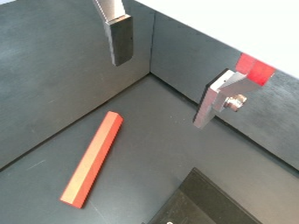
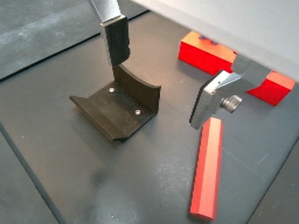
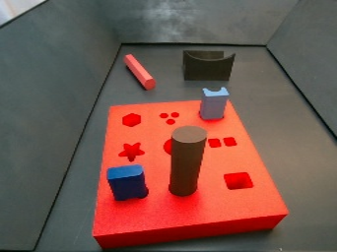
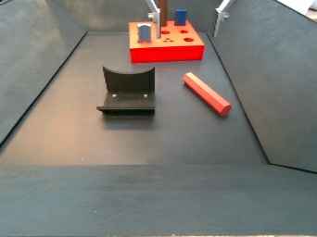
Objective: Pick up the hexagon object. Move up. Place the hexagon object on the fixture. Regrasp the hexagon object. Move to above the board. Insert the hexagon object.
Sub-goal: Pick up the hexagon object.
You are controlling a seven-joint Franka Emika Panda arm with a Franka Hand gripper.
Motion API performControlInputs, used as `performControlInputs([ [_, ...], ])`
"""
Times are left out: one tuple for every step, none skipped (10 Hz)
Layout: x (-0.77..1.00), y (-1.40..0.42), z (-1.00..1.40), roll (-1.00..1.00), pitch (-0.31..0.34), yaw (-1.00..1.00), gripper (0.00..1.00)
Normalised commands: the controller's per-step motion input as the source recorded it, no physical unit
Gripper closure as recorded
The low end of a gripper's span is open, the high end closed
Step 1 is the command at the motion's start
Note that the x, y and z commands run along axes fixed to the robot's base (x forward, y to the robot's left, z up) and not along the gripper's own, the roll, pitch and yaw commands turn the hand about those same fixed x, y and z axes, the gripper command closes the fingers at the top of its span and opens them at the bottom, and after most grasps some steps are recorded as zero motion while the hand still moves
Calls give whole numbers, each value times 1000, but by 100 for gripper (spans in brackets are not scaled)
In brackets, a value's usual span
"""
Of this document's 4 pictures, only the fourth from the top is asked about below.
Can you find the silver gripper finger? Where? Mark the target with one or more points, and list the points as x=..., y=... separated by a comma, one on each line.
x=222, y=15
x=154, y=15

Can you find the red hexagonal bar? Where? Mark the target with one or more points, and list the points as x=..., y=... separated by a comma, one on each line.
x=208, y=94

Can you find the dark brown cylinder peg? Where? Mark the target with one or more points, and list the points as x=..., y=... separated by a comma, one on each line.
x=162, y=6

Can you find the light blue peg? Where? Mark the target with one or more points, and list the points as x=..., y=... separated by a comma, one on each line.
x=145, y=33

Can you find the dark blue peg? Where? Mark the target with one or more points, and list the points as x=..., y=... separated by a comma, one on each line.
x=181, y=17

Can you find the red shape-sorter block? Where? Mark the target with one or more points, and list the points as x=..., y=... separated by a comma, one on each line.
x=180, y=44

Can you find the black curved cradle stand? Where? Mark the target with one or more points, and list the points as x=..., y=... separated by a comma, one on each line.
x=130, y=92

